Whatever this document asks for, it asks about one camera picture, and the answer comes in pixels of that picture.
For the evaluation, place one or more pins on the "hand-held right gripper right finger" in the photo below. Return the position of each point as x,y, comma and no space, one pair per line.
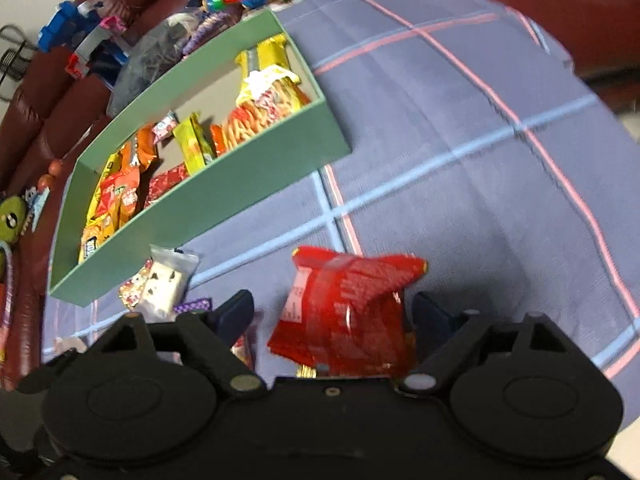
431,315

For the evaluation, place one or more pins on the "dark red leather sofa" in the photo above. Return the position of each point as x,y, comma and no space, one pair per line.
60,110

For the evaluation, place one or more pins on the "pile of colourful snack packets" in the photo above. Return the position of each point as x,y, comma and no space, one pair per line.
250,110

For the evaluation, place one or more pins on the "red white snack packet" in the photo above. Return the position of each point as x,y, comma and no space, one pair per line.
243,352

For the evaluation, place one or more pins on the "purple checked blanket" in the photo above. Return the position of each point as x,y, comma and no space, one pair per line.
450,160

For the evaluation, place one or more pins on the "small patterned candy packet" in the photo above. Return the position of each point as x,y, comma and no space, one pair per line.
134,285

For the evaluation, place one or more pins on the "light blue card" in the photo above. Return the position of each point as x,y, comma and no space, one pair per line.
36,207

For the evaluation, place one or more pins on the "orange wooden beads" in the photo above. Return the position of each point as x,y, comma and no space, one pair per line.
49,175

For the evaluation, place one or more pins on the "blue toy robot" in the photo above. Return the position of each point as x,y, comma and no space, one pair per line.
67,25

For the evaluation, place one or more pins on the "white dotted snack packet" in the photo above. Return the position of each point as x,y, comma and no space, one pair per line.
165,280

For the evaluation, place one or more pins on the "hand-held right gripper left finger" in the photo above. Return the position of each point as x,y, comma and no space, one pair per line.
234,312

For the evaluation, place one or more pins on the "purple wrapped candy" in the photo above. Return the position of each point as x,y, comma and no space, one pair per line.
195,305

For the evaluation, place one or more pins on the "green cardboard box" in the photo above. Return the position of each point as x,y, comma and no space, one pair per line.
210,210

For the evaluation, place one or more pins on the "grey plastic bag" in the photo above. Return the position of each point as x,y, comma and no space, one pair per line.
145,57

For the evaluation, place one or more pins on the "purple patterned packet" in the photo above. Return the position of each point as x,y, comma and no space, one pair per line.
210,30

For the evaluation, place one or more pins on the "large red snack packet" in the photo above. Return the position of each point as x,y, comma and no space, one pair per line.
345,310

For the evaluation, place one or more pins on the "green plush toy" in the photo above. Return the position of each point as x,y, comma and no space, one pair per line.
11,217

